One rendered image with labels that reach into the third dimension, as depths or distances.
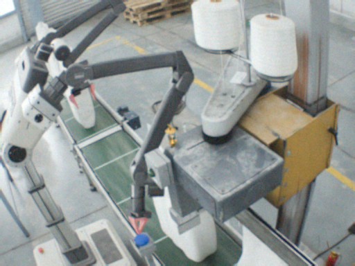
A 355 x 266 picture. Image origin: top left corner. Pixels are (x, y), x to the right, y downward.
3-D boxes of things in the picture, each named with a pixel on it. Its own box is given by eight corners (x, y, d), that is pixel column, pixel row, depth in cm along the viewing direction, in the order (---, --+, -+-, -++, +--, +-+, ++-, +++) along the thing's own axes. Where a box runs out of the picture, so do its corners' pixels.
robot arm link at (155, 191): (132, 163, 134) (136, 172, 126) (161, 163, 137) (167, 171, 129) (130, 191, 137) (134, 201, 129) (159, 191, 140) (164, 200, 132)
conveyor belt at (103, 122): (38, 75, 443) (37, 70, 438) (62, 64, 457) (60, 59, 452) (81, 153, 283) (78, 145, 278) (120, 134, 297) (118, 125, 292)
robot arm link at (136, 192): (128, 180, 134) (131, 182, 129) (146, 180, 136) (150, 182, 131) (129, 197, 134) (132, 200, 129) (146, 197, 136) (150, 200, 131)
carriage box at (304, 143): (236, 176, 135) (234, 106, 117) (292, 139, 147) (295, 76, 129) (277, 209, 117) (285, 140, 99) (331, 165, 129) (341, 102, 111)
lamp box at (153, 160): (149, 176, 109) (143, 154, 104) (162, 170, 111) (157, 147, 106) (161, 190, 104) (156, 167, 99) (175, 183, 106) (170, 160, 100)
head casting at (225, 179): (170, 206, 121) (155, 138, 104) (227, 175, 130) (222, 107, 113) (221, 258, 100) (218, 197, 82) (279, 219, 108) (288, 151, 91)
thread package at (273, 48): (241, 66, 99) (236, 14, 90) (273, 54, 105) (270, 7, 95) (276, 84, 89) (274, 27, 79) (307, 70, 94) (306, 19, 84)
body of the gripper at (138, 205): (139, 210, 138) (139, 193, 138) (152, 216, 130) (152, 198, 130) (125, 212, 135) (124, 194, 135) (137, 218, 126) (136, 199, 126)
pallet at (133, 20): (124, 19, 684) (123, 14, 676) (174, 6, 725) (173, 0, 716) (140, 27, 624) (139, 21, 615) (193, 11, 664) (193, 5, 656)
